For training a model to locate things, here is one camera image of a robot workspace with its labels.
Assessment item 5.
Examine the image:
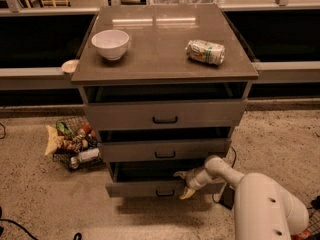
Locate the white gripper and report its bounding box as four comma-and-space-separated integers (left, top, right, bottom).
173, 167, 213, 200

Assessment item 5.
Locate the grey bottom drawer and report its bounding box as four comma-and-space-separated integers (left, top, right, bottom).
105, 158, 226, 199

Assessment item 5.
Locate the grey drawer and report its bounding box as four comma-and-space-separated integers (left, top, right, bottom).
84, 100, 247, 130
105, 158, 226, 199
98, 138, 231, 162

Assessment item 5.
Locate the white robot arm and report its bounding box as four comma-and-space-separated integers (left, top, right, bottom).
174, 156, 309, 240

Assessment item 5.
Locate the grey middle drawer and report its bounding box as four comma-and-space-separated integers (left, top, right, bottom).
98, 138, 231, 162

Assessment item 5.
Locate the grey top drawer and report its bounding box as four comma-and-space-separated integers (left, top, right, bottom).
84, 100, 247, 130

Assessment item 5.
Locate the grey drawer cabinet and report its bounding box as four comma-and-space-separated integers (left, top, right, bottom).
71, 3, 260, 192

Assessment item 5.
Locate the black floor box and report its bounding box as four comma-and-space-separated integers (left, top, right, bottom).
219, 185, 235, 210

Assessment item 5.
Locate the clear plastic bottle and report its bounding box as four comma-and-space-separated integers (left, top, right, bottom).
70, 148, 99, 169

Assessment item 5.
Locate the crushed green white can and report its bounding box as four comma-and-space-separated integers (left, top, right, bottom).
186, 40, 225, 65

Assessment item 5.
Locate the green snack packet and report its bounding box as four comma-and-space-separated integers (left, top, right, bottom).
56, 121, 73, 137

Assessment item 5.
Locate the yellow chip bag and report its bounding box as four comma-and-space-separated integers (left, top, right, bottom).
45, 125, 64, 155

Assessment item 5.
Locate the white ceramic bowl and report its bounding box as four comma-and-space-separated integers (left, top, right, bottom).
91, 30, 130, 61

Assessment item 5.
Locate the small white dish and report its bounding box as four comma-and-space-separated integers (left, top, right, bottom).
61, 59, 79, 74

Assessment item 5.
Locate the metal railing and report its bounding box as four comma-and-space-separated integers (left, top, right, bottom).
0, 0, 320, 90

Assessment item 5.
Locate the black cable right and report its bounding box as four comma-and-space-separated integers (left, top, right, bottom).
211, 145, 238, 205

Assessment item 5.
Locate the black cable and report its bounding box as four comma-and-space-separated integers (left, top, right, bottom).
211, 145, 238, 205
0, 205, 83, 240

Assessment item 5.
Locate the black wire basket left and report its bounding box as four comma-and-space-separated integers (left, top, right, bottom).
53, 116, 104, 171

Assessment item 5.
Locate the black wire basket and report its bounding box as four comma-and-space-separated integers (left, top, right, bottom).
53, 116, 104, 171
291, 209, 320, 240

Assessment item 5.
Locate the black wire basket right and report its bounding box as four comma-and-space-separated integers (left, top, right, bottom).
291, 209, 320, 240

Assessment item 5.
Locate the black cable left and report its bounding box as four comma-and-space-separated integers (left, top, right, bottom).
0, 205, 83, 240

